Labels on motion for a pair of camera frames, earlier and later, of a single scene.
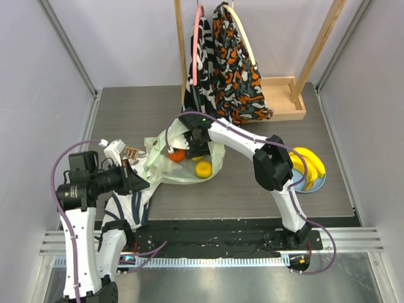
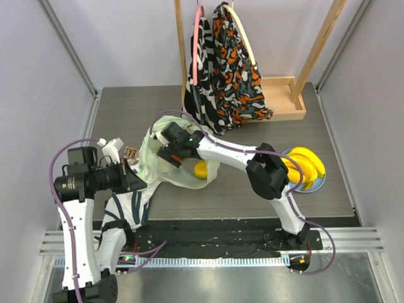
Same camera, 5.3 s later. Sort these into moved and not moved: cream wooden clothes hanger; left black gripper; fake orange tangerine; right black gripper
Moved: right black gripper
Not moved: left black gripper; fake orange tangerine; cream wooden clothes hanger
